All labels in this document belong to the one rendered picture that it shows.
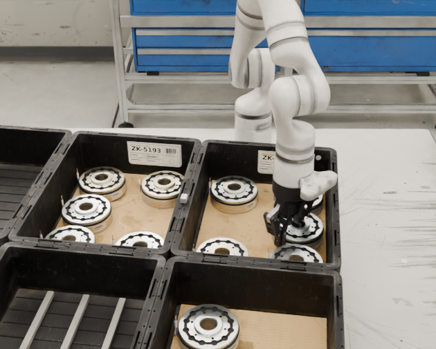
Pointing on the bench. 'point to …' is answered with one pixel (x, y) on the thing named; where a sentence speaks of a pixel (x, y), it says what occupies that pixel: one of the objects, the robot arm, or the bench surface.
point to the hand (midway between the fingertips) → (288, 235)
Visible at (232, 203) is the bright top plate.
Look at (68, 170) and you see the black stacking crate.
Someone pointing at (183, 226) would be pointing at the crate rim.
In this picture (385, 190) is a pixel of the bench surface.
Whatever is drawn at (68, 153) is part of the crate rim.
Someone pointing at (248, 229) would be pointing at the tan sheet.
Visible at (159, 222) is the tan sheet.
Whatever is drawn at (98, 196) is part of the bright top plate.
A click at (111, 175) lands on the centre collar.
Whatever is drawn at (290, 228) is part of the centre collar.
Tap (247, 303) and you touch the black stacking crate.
